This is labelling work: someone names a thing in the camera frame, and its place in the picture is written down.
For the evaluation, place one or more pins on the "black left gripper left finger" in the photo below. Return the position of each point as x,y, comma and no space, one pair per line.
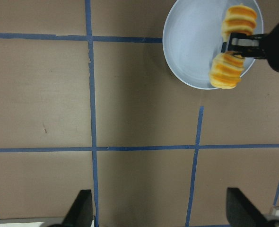
81,211

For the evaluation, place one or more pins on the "blue plate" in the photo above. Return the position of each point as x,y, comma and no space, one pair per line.
192,37

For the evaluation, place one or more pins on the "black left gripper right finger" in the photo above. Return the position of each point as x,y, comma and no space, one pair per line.
240,212

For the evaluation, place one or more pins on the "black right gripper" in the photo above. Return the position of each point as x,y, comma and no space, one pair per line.
261,46

